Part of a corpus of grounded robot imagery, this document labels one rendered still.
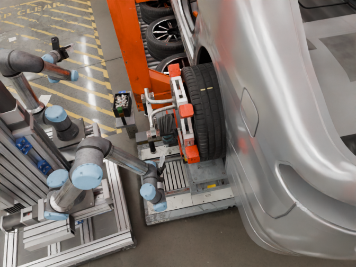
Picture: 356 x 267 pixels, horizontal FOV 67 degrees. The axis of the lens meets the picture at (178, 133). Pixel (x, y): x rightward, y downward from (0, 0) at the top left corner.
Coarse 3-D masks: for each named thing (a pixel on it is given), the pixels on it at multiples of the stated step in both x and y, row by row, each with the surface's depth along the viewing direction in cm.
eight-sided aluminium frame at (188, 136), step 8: (176, 80) 169; (176, 88) 164; (176, 96) 160; (184, 96) 160; (184, 128) 159; (184, 136) 160; (192, 136) 160; (184, 144) 165; (192, 144) 166; (184, 152) 176
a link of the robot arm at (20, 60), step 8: (16, 56) 139; (24, 56) 141; (32, 56) 144; (16, 64) 140; (24, 64) 141; (32, 64) 144; (40, 64) 148; (48, 64) 156; (32, 72) 148; (40, 72) 151; (48, 72) 158; (56, 72) 164; (64, 72) 171; (72, 72) 178; (64, 80) 183; (72, 80) 180
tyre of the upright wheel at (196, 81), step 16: (208, 64) 171; (192, 80) 159; (208, 80) 158; (192, 96) 155; (208, 96) 155; (208, 112) 153; (208, 128) 155; (224, 128) 156; (208, 144) 161; (224, 144) 163; (208, 160) 179
